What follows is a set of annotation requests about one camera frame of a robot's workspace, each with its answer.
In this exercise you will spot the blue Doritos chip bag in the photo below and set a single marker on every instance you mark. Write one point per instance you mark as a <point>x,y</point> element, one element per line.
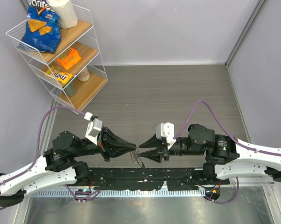
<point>42,27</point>

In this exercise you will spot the white slotted cable duct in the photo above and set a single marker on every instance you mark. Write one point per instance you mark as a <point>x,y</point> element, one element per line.
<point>163,192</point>

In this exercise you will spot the white wire shelf rack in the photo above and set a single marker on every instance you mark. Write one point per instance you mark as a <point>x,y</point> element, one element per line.
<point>75,73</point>

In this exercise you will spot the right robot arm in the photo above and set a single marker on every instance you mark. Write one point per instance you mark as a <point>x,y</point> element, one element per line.
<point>225,156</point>

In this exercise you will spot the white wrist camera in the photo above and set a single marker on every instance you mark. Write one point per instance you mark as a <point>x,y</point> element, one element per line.
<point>94,127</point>
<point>166,130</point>

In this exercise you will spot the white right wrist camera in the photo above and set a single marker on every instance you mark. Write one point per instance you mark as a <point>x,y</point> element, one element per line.
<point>166,130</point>

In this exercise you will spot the beige paper cup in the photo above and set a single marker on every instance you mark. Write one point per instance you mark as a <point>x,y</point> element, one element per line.
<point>84,75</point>

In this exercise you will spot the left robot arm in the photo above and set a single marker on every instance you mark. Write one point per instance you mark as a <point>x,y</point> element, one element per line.
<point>57,166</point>

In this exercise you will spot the orange Reeses candy bag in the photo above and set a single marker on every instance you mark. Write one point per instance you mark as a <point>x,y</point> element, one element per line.
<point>68,58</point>

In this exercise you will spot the yellow M&Ms candy bag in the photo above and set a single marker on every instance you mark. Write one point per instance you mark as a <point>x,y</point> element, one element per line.
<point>61,76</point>

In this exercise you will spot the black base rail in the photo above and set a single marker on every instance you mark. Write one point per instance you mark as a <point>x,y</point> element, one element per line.
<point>148,179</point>

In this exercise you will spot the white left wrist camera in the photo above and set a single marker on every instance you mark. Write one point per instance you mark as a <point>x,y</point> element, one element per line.
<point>94,127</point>

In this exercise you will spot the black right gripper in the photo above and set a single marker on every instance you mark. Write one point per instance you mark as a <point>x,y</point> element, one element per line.
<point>155,154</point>

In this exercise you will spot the paper towel roll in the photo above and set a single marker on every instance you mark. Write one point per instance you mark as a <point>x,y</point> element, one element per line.
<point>65,10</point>

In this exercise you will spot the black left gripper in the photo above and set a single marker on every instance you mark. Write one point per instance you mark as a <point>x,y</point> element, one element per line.
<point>111,144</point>

